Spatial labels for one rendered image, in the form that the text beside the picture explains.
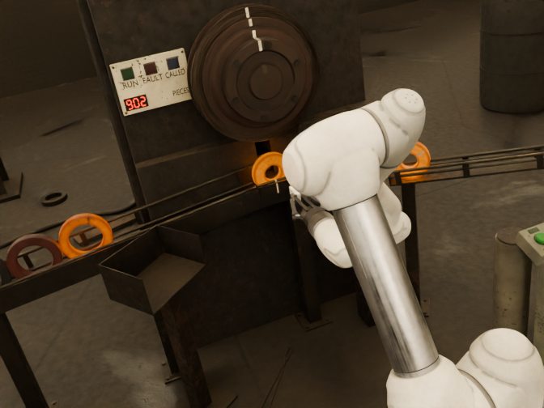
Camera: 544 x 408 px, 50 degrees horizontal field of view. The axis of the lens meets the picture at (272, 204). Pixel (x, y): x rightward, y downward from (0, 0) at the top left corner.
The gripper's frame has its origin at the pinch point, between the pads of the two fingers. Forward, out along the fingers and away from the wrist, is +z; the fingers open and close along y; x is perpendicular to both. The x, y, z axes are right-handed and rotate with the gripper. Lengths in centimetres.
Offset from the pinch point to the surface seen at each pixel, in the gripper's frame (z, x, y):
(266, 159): 23.4, 3.5, -1.4
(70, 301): 95, -83, -96
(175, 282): -8, -14, -48
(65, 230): 24, -2, -77
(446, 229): 47, -79, 96
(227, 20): 26, 56, -7
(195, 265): -3.1, -13.4, -39.4
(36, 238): 23, -1, -87
